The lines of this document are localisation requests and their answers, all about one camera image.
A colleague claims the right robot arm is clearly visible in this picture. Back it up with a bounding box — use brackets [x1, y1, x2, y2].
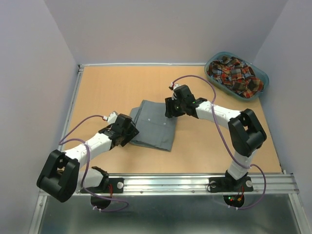
[165, 84, 267, 193]

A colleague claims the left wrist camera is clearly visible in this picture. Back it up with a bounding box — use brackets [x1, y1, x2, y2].
[102, 111, 118, 124]

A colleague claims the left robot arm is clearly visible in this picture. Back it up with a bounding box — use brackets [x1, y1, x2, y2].
[37, 112, 139, 202]

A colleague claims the aluminium rail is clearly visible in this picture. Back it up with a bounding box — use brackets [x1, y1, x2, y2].
[39, 173, 300, 195]
[78, 62, 206, 68]

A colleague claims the aluminium front rail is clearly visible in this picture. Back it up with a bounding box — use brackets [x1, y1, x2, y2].
[39, 173, 300, 195]

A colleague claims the aluminium back rail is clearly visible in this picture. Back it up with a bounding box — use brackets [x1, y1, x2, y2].
[78, 62, 206, 68]

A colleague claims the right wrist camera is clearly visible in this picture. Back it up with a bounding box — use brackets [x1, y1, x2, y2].
[169, 83, 180, 100]

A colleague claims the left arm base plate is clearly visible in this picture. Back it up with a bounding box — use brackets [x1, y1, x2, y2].
[87, 177, 124, 194]

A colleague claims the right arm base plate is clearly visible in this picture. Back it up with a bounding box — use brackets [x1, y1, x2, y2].
[208, 176, 254, 194]

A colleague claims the plaid long sleeve shirt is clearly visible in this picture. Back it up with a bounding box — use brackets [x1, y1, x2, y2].
[207, 55, 264, 99]

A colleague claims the teal plastic basket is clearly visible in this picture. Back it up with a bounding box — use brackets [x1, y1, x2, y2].
[204, 52, 269, 102]

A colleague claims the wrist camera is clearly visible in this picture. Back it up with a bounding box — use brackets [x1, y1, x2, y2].
[169, 83, 180, 100]
[102, 111, 118, 124]

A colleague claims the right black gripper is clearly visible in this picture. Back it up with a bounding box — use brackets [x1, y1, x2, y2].
[164, 96, 186, 118]

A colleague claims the grey long sleeve shirt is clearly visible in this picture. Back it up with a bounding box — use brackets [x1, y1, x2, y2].
[130, 100, 177, 152]

